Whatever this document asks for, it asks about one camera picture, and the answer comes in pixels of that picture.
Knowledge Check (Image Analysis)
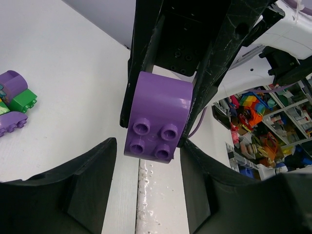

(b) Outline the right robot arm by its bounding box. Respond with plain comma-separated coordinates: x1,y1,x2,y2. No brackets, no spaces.
120,0,312,156

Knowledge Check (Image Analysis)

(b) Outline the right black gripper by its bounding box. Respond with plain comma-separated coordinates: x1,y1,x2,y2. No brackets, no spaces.
119,0,275,148

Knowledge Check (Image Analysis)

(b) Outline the purple printed lego brick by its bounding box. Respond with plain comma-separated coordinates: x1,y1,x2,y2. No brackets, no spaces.
124,72,193,163

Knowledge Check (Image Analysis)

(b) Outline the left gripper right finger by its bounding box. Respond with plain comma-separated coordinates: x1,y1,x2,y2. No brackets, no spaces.
180,140,312,234

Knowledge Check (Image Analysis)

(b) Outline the purple lego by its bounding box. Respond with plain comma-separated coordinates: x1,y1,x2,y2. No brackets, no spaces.
0,70,28,105

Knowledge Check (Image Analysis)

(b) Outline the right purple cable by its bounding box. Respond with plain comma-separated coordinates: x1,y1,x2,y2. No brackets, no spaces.
187,0,312,139

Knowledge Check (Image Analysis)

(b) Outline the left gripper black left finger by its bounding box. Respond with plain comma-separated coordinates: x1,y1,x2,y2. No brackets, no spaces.
0,137,117,234

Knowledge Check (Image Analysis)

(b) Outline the green lego brick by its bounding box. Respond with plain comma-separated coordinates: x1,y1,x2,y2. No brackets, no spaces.
8,89,37,114

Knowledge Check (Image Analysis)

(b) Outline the purple lego brick front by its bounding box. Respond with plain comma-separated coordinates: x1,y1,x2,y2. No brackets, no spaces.
0,111,28,137

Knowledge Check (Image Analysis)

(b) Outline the cluttered storage shelf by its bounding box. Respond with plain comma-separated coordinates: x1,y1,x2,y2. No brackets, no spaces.
212,78,312,180

